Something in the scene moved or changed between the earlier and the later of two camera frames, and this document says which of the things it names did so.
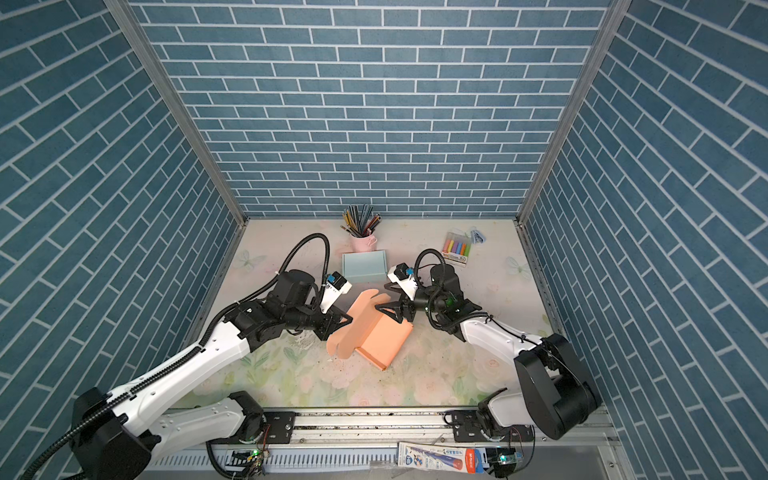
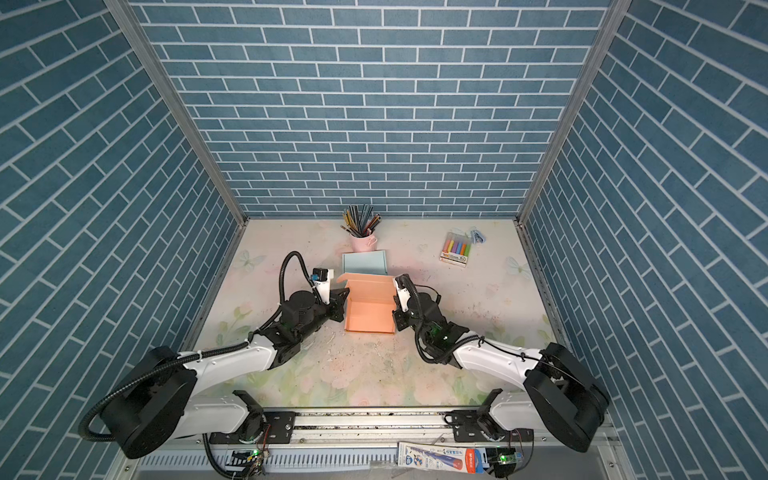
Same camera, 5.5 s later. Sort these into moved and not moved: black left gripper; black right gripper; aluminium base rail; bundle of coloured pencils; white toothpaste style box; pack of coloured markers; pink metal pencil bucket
Moved: black right gripper; black left gripper
Not moved: pink metal pencil bucket; bundle of coloured pencils; aluminium base rail; pack of coloured markers; white toothpaste style box
